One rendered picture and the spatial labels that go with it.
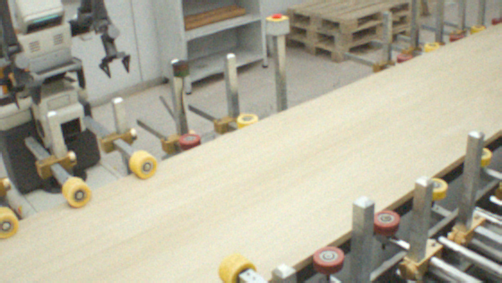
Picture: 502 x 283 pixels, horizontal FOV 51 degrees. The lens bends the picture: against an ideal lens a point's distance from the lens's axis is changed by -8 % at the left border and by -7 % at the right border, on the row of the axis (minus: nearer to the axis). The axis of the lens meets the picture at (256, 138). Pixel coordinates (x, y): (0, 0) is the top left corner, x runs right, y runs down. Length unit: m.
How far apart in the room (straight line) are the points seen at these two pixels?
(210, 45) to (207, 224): 3.94
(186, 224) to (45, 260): 0.42
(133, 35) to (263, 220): 3.58
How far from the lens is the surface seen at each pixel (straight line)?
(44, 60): 2.73
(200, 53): 5.39
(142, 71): 5.12
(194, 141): 2.05
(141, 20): 5.01
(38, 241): 1.70
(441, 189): 1.74
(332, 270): 1.44
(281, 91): 2.44
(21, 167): 3.17
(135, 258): 1.53
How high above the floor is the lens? 1.83
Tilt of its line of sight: 27 degrees down
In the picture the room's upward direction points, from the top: 4 degrees counter-clockwise
